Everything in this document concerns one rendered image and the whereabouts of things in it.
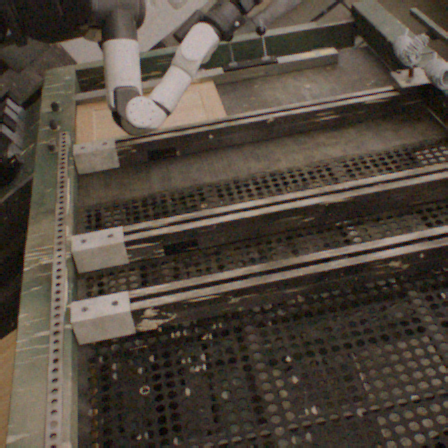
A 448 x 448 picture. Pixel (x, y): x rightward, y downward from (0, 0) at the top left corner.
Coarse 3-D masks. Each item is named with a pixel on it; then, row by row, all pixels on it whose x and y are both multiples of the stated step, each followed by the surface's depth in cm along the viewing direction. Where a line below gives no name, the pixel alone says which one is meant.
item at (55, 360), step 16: (64, 144) 197; (64, 160) 190; (64, 176) 183; (64, 192) 176; (64, 208) 170; (64, 224) 164; (64, 240) 159; (64, 256) 154; (64, 272) 150; (64, 288) 145; (64, 304) 141; (64, 320) 137; (64, 336) 134; (48, 368) 127; (48, 384) 124; (48, 400) 121; (48, 416) 118; (48, 432) 115
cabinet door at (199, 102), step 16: (192, 96) 222; (208, 96) 220; (80, 112) 221; (96, 112) 221; (176, 112) 214; (192, 112) 213; (208, 112) 211; (224, 112) 210; (80, 128) 212; (96, 128) 212; (112, 128) 210; (160, 128) 207
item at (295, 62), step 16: (272, 64) 230; (288, 64) 231; (304, 64) 232; (320, 64) 233; (160, 80) 230; (192, 80) 228; (208, 80) 229; (224, 80) 230; (240, 80) 231; (80, 96) 227; (96, 96) 225
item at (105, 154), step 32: (352, 96) 198; (384, 96) 196; (416, 96) 198; (192, 128) 195; (224, 128) 192; (256, 128) 194; (288, 128) 196; (320, 128) 198; (96, 160) 191; (128, 160) 193
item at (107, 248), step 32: (320, 192) 161; (352, 192) 159; (384, 192) 159; (416, 192) 161; (160, 224) 158; (192, 224) 156; (224, 224) 156; (256, 224) 158; (288, 224) 160; (96, 256) 155; (128, 256) 157; (160, 256) 158
